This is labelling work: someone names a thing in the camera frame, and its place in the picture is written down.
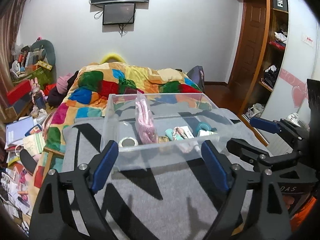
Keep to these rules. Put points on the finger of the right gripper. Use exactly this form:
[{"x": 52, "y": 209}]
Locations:
[
  {"x": 265, "y": 125},
  {"x": 245, "y": 151}
]

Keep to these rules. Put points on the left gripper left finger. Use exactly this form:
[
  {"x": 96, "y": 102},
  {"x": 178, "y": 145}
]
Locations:
[{"x": 52, "y": 217}]

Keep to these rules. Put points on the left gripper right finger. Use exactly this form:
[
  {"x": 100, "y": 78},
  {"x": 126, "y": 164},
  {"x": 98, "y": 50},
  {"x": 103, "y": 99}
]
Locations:
[{"x": 267, "y": 216}]

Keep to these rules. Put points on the teal tape roll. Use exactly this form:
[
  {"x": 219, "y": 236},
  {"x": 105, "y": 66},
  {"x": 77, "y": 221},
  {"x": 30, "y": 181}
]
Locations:
[{"x": 204, "y": 129}]

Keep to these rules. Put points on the white cream tube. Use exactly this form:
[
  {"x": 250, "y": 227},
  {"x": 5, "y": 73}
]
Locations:
[{"x": 192, "y": 146}]

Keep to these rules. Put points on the mint green lotion tube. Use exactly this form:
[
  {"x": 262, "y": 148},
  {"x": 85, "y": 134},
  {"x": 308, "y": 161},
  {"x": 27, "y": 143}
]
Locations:
[{"x": 172, "y": 135}]

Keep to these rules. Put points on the clear plastic storage box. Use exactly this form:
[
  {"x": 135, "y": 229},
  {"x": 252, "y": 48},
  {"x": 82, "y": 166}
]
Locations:
[{"x": 145, "y": 117}]

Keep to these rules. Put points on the white tape roll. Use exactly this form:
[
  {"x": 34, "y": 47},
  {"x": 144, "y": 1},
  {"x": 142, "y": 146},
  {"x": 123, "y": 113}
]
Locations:
[{"x": 128, "y": 142}]

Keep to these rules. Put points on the white green pill bottle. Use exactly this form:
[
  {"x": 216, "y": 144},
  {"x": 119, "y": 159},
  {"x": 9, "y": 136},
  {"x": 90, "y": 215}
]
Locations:
[{"x": 187, "y": 132}]

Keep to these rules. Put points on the wooden wardrobe shelf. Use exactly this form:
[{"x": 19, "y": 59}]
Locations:
[{"x": 270, "y": 59}]

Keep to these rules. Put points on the brown wooden door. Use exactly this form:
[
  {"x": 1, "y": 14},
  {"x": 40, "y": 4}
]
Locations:
[{"x": 249, "y": 45}]

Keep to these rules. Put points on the purple backpack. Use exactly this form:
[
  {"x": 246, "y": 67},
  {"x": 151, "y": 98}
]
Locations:
[{"x": 196, "y": 74}]

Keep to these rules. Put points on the blue white booklet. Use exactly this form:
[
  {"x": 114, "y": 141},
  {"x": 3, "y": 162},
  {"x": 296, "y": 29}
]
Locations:
[{"x": 15, "y": 131}]

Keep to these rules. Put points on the grey black blanket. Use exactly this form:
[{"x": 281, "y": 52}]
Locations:
[{"x": 177, "y": 201}]

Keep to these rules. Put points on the pink bunny toy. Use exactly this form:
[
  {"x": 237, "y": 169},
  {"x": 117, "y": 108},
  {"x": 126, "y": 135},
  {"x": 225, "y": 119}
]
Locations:
[{"x": 37, "y": 95}]

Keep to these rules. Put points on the colourful patchwork quilt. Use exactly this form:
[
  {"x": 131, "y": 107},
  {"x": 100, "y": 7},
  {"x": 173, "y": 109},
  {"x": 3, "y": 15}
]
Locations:
[{"x": 89, "y": 92}]

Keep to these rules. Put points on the red box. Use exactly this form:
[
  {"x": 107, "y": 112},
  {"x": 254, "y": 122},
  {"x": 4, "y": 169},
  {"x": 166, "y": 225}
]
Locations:
[{"x": 18, "y": 91}]

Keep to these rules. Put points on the pink knit hat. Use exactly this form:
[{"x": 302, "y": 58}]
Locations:
[{"x": 64, "y": 83}]

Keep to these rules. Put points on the yellow pillow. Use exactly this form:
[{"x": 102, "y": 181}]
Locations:
[{"x": 112, "y": 57}]

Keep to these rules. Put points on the green neck pillow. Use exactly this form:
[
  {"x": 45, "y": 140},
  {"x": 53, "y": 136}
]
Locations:
[{"x": 48, "y": 47}]

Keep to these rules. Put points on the striped pink curtain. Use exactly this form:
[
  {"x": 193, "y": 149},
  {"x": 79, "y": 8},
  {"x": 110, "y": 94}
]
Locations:
[{"x": 11, "y": 14}]

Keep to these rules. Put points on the small wall monitor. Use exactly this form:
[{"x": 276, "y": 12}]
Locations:
[{"x": 119, "y": 13}]

